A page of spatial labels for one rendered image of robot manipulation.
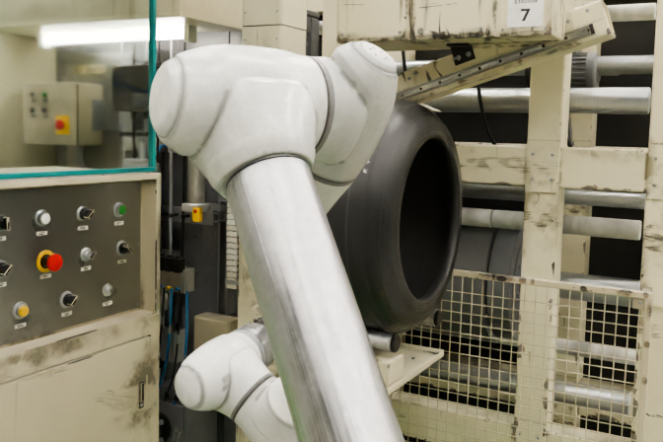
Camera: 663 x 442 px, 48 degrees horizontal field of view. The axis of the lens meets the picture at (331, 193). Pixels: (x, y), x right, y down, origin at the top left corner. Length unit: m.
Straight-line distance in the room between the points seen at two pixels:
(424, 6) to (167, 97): 1.29
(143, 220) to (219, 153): 1.21
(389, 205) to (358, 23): 0.69
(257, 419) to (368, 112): 0.57
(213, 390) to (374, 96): 0.58
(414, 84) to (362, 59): 1.26
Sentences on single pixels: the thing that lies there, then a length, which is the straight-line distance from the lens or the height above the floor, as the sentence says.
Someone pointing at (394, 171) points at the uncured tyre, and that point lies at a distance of 1.64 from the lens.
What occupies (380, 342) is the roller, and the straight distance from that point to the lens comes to 1.77.
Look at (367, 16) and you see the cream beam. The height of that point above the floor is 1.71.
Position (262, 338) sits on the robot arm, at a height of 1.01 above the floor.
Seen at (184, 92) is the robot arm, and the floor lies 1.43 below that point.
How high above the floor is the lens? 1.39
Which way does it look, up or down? 5 degrees down
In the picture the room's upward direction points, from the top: 1 degrees clockwise
